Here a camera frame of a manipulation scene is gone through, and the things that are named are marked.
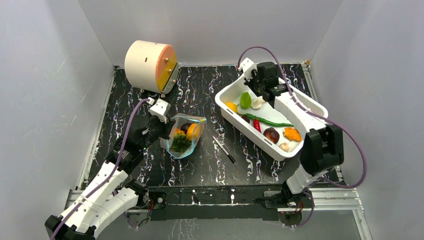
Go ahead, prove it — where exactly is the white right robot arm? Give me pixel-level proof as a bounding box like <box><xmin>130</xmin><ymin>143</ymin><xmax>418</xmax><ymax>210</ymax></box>
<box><xmin>239</xmin><ymin>61</ymin><xmax>344</xmax><ymax>207</ymax></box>

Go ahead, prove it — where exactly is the orange toy carrot piece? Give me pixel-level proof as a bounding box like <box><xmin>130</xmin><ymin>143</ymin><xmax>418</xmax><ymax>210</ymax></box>
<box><xmin>283</xmin><ymin>127</ymin><xmax>302</xmax><ymax>142</ymax></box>

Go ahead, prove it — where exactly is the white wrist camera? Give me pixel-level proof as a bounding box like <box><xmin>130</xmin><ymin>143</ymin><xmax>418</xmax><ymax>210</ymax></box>
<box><xmin>238</xmin><ymin>57</ymin><xmax>257</xmax><ymax>82</ymax></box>
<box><xmin>149</xmin><ymin>98</ymin><xmax>171</xmax><ymax>124</ymax></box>

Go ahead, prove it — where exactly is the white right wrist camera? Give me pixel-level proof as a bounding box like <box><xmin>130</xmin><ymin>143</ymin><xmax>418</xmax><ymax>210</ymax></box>
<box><xmin>238</xmin><ymin>57</ymin><xmax>257</xmax><ymax>82</ymax></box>

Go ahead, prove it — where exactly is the green toy chili pepper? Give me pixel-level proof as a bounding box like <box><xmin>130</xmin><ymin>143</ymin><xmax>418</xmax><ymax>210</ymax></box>
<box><xmin>245</xmin><ymin>113</ymin><xmax>294</xmax><ymax>127</ymax></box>

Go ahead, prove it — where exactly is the red toy chili pepper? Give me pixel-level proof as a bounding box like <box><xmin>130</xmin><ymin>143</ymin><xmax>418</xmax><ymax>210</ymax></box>
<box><xmin>253</xmin><ymin>119</ymin><xmax>262</xmax><ymax>133</ymax></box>

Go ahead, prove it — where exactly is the dark red toy plum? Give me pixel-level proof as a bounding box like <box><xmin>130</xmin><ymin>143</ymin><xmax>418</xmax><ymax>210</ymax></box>
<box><xmin>263</xmin><ymin>127</ymin><xmax>280</xmax><ymax>144</ymax></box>

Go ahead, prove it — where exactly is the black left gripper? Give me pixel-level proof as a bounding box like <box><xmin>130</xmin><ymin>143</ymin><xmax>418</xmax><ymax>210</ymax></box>
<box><xmin>140</xmin><ymin>111</ymin><xmax>176</xmax><ymax>151</ymax></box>

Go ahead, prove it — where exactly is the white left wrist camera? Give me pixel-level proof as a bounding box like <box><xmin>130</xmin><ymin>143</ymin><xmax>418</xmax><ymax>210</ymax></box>
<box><xmin>149</xmin><ymin>98</ymin><xmax>171</xmax><ymax>124</ymax></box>

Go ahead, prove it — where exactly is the green toy leaf vegetable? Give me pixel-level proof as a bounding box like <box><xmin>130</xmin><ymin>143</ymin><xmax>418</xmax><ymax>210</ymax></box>
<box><xmin>240</xmin><ymin>92</ymin><xmax>252</xmax><ymax>110</ymax></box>

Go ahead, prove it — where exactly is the dark brown toy fruit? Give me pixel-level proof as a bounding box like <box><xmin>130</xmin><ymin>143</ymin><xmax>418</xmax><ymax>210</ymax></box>
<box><xmin>180</xmin><ymin>122</ymin><xmax>192</xmax><ymax>134</ymax></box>

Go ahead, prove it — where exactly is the small dark toy fruit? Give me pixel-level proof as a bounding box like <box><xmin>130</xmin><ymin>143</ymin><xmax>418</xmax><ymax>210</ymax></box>
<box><xmin>241</xmin><ymin>114</ymin><xmax>251</xmax><ymax>124</ymax></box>

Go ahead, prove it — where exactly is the black and silver pen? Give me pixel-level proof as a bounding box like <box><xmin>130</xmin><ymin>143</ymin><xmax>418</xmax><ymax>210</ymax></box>
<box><xmin>212</xmin><ymin>136</ymin><xmax>236</xmax><ymax>164</ymax></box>

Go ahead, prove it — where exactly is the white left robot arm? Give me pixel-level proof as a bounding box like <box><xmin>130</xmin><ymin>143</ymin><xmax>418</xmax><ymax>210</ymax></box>
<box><xmin>44</xmin><ymin>115</ymin><xmax>176</xmax><ymax>240</ymax></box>

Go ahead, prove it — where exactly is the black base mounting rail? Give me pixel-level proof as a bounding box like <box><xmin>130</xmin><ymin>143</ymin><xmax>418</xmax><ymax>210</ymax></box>
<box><xmin>125</xmin><ymin>183</ymin><xmax>332</xmax><ymax>229</ymax></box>

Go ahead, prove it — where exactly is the white toy garlic bulb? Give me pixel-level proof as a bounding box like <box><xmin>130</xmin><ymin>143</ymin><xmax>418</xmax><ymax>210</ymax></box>
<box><xmin>279</xmin><ymin>142</ymin><xmax>290</xmax><ymax>153</ymax></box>

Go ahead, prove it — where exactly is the toy orange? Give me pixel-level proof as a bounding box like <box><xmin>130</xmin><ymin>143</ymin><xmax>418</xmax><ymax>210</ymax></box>
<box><xmin>186</xmin><ymin>123</ymin><xmax>203</xmax><ymax>141</ymax></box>

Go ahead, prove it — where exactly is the white plastic bin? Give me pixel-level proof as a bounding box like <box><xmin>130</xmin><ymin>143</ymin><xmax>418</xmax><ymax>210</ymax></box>
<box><xmin>215</xmin><ymin>77</ymin><xmax>328</xmax><ymax>161</ymax></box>

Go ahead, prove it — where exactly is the orange toy pineapple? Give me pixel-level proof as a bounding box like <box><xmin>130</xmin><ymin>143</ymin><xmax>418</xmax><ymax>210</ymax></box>
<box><xmin>170</xmin><ymin>128</ymin><xmax>192</xmax><ymax>154</ymax></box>

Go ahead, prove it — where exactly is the yellow toy lemon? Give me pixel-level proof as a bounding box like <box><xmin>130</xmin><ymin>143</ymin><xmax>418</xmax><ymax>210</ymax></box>
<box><xmin>225</xmin><ymin>102</ymin><xmax>238</xmax><ymax>114</ymax></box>

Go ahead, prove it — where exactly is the cream cylindrical container orange lid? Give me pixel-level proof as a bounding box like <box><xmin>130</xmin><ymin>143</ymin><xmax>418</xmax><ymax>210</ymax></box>
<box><xmin>124</xmin><ymin>40</ymin><xmax>179</xmax><ymax>95</ymax></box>

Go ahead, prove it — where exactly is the clear blue zip top bag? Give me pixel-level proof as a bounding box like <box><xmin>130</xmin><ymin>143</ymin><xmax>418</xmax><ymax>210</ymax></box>
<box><xmin>160</xmin><ymin>113</ymin><xmax>207</xmax><ymax>159</ymax></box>

